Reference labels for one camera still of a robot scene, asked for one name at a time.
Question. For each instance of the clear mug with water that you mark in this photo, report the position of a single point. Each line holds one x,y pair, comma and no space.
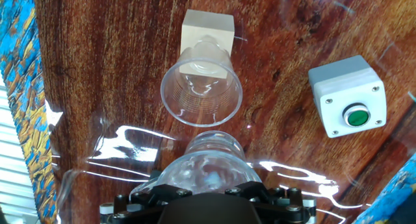
211,165

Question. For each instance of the light wooden cube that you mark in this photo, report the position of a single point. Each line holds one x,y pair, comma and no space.
208,24

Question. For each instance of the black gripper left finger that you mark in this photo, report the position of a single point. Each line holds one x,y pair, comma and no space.
143,204

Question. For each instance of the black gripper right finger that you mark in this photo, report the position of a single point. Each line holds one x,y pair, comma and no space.
279,204

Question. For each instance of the green push button box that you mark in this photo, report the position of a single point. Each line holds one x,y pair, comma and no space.
347,94

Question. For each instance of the glossy wood grain mat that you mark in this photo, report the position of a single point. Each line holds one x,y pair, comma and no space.
113,71

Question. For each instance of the clear empty plastic cup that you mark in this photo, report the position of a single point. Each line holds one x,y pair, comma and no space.
201,104

